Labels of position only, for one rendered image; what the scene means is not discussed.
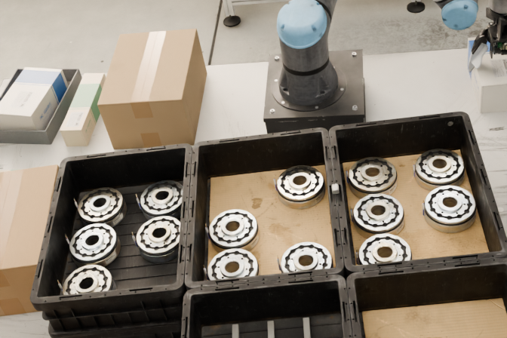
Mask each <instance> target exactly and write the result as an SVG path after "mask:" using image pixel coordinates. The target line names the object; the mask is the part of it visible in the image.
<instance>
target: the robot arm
mask: <svg viewBox="0 0 507 338"><path fill-rule="evenodd" d="M433 1H434V2H435V3H436V4H437V5H438V7H439V8H440V9H441V10H442V11H441V16H442V20H443V22H444V24H445V25H446V26H447V27H448V28H450V29H454V30H463V29H467V28H469V27H470V26H471V25H472V24H473V23H474V22H475V20H476V17H477V12H478V0H433ZM336 2H337V0H289V1H288V4H285V5H284V6H283V7H282V8H281V10H280V11H279V13H278V19H277V31H278V36H279V41H280V47H281V57H282V63H283V66H282V69H281V74H280V77H279V80H278V86H279V90H280V94H281V95H282V97H283V98H284V99H285V100H287V101H288V102H290V103H293V104H297V105H301V106H311V105H315V104H319V103H322V102H324V101H326V100H328V99H330V98H331V97H332V96H333V95H334V94H335V93H336V90H337V88H338V85H339V83H338V76H337V73H336V70H335V69H334V67H333V65H332V63H331V61H330V59H329V50H328V33H329V30H330V24H331V20H332V17H333V12H334V8H335V5H336ZM488 5H489V7H488V8H486V17H487V18H489V19H491V20H493V22H492V23H488V25H487V26H485V28H484V29H483V31H482V32H481V33H480V34H478V36H477V37H476V38H475V40H474V43H473V46H472V52H471V54H470V58H469V71H470V72H471V71H472V70H473V69H474V67H475V68H476V69H478V68H479V67H480V66H481V63H482V58H483V56H484V54H485V53H486V52H487V51H488V45H487V42H489V43H490V57H491V59H493V54H494V55H497V54H501V55H507V0H489V2H488ZM491 46H492V48H491Z"/></svg>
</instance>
